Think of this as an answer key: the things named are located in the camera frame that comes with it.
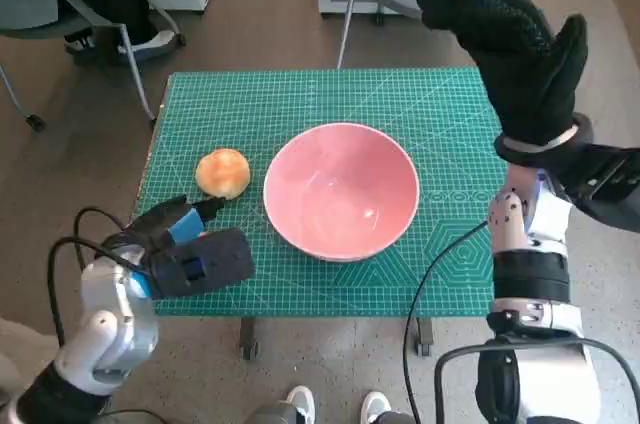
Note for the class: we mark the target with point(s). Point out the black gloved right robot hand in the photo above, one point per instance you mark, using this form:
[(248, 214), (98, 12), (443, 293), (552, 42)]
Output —
[(525, 74)]

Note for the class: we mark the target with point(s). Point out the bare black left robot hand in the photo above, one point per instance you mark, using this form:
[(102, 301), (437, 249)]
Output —
[(165, 221)]

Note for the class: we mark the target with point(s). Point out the round toy bread bun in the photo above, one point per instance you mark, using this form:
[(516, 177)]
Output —
[(222, 173)]

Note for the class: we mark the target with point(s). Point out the pink bowl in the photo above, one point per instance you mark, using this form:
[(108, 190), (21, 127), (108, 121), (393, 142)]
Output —
[(340, 194)]

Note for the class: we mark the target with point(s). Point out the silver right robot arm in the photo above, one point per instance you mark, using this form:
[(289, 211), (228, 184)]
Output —
[(532, 274)]

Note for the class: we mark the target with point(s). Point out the black table leg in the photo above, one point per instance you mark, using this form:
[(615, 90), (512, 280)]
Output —
[(248, 339), (425, 336)]

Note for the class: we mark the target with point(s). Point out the green cutting mat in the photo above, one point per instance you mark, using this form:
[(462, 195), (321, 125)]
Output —
[(300, 99)]

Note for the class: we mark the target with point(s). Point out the person in beige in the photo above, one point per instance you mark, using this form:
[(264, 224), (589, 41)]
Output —
[(20, 349)]

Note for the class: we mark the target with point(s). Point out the white sneaker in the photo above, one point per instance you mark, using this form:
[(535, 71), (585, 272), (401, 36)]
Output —
[(301, 401), (375, 405)]

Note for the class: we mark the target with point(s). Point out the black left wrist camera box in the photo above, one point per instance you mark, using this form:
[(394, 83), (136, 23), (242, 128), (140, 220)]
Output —
[(215, 264)]

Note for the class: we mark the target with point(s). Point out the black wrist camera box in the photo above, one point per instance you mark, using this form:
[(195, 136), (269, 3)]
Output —
[(605, 184), (215, 264)]

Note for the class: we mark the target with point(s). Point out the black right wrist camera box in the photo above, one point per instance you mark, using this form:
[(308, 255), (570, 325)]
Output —
[(605, 184)]

